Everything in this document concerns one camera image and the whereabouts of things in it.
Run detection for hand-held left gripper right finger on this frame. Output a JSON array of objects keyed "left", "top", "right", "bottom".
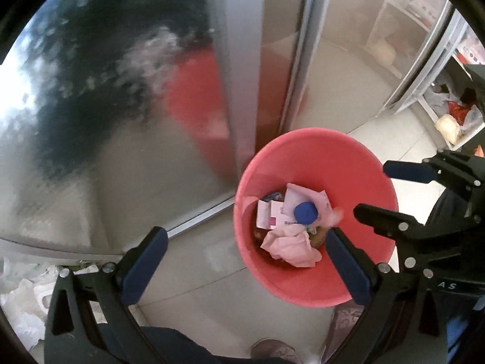
[{"left": 324, "top": 227, "right": 450, "bottom": 364}]

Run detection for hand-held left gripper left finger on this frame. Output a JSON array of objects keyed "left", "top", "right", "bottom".
[{"left": 43, "top": 226, "right": 179, "bottom": 364}]

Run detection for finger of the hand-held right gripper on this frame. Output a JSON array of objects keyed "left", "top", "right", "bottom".
[
  {"left": 383, "top": 150, "right": 485, "bottom": 213},
  {"left": 352, "top": 203, "right": 485, "bottom": 275}
]

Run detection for pink plastic packaging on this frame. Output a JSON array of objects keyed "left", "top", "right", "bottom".
[{"left": 284, "top": 183, "right": 343, "bottom": 228}]

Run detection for white plastic bag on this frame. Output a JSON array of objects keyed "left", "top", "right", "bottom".
[{"left": 261, "top": 224, "right": 322, "bottom": 268}]

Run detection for blue round lid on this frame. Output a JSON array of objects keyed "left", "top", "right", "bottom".
[{"left": 294, "top": 202, "right": 318, "bottom": 225}]

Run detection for red plastic bin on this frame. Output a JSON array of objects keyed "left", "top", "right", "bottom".
[{"left": 233, "top": 129, "right": 399, "bottom": 308}]

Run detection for person's patterned slipper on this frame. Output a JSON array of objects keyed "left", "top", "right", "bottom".
[{"left": 326, "top": 305, "right": 366, "bottom": 353}]

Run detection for cream bag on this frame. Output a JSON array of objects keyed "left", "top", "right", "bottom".
[{"left": 435, "top": 116, "right": 463, "bottom": 143}]

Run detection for white storage shelf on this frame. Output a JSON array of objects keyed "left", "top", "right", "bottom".
[{"left": 364, "top": 0, "right": 485, "bottom": 150}]

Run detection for red clear plastic bag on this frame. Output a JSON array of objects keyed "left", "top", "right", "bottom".
[{"left": 447, "top": 99, "right": 483, "bottom": 130}]

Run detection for person's brown shoe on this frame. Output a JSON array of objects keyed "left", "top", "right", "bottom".
[{"left": 251, "top": 338, "right": 298, "bottom": 364}]

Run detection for grey cabinet door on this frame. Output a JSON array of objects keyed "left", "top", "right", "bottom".
[
  {"left": 258, "top": 0, "right": 402, "bottom": 152},
  {"left": 0, "top": 0, "right": 266, "bottom": 254}
]

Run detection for white plastic bags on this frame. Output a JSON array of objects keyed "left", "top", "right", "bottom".
[{"left": 0, "top": 261, "right": 99, "bottom": 351}]

